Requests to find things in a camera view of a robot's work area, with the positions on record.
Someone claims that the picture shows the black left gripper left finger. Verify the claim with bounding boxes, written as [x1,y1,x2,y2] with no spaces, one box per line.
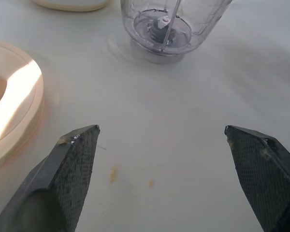
[0,125,101,232]

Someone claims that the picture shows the clear blender jar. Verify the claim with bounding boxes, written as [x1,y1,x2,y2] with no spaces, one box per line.
[120,0,232,65]

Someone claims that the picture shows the cream blender lid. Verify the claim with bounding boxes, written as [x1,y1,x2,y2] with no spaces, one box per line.
[0,39,44,170]

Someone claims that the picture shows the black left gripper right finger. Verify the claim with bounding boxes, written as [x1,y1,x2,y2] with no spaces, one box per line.
[224,125,290,232]

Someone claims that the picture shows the white blender base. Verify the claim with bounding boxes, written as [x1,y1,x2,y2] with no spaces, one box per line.
[30,0,112,12]

